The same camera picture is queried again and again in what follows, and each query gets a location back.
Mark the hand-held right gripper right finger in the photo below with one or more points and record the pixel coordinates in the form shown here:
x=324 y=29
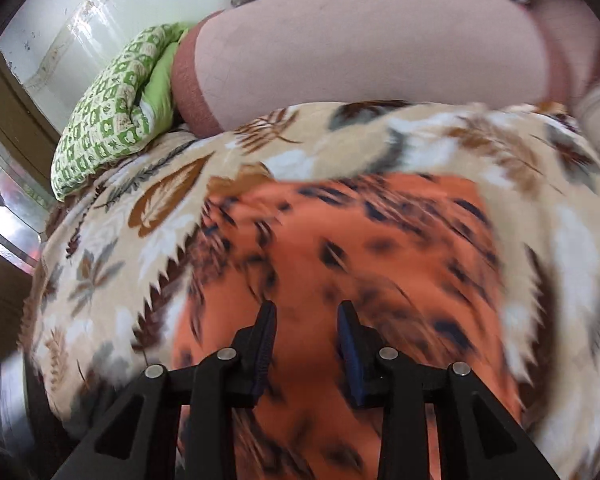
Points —
x=352 y=355

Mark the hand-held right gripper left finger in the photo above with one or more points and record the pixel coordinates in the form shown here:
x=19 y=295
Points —
x=260 y=350

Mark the orange floral garment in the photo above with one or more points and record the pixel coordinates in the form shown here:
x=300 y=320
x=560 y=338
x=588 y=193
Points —
x=340 y=270

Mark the beige leaf-print blanket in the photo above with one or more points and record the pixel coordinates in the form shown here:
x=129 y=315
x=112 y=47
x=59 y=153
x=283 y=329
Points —
x=120 y=240

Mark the green patterned pillow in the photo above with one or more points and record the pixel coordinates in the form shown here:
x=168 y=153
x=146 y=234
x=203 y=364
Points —
x=115 y=110

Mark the pink quilted mattress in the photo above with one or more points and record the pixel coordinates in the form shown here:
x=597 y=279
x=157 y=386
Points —
x=360 y=45

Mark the wooden bed frame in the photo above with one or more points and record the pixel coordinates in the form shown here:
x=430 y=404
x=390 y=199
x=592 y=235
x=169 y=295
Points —
x=7 y=110

